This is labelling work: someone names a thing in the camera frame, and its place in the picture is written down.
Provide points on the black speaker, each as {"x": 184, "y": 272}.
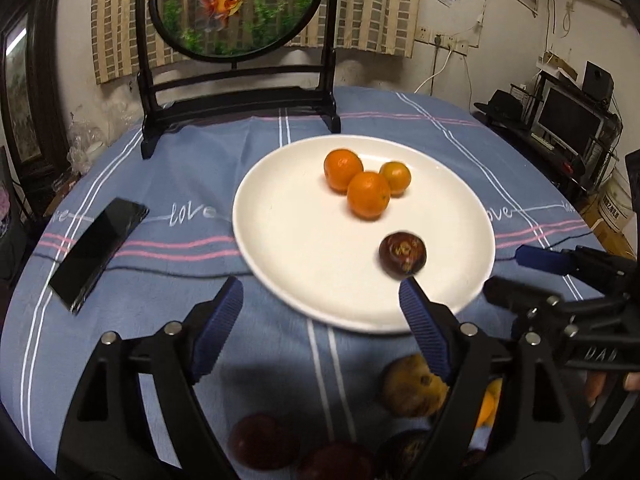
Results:
{"x": 598, "y": 80}

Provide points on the clear plastic bags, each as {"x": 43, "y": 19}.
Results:
{"x": 92, "y": 140}

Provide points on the dark wooden cabinet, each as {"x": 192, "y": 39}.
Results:
{"x": 35, "y": 110}

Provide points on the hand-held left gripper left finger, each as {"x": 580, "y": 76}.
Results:
{"x": 220, "y": 325}

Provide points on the person's right hand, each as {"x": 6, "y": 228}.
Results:
{"x": 595, "y": 387}

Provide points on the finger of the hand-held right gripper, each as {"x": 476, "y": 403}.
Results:
{"x": 507, "y": 291}
{"x": 542, "y": 260}

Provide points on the cardboard box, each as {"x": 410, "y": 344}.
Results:
{"x": 560, "y": 65}

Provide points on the black metal desk rack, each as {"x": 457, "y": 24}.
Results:
{"x": 590, "y": 160}

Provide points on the white plastic bucket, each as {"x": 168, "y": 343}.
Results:
{"x": 615, "y": 200}

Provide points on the round goldfish screen on stand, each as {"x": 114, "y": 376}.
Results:
{"x": 235, "y": 15}

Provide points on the mandarin orange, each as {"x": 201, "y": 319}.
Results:
{"x": 342, "y": 167}
{"x": 397, "y": 177}
{"x": 368, "y": 196}

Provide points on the large red plum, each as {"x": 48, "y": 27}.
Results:
{"x": 335, "y": 462}

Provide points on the beige checked curtain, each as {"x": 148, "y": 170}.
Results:
{"x": 380, "y": 10}

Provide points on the black hat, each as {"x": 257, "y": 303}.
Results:
{"x": 500, "y": 105}

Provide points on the large yellow-brown blotchy fruit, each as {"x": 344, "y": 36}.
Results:
{"x": 407, "y": 387}

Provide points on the white wall sockets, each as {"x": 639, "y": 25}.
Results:
{"x": 442, "y": 41}

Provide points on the smooth orange fruit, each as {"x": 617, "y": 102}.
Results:
{"x": 492, "y": 400}

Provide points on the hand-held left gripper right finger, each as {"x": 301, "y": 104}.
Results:
{"x": 425, "y": 327}

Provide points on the black smartphone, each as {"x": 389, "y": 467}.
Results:
{"x": 95, "y": 255}

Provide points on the white round plate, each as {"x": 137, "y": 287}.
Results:
{"x": 310, "y": 260}

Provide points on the blue striped tablecloth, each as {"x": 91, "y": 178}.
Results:
{"x": 175, "y": 170}

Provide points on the large dark brown fruit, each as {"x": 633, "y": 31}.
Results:
{"x": 405, "y": 452}

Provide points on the small dark red plum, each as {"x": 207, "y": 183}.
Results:
{"x": 265, "y": 440}

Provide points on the dark purple passion fruit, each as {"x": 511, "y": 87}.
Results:
{"x": 402, "y": 255}

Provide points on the computer monitor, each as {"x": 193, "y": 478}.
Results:
{"x": 570, "y": 120}

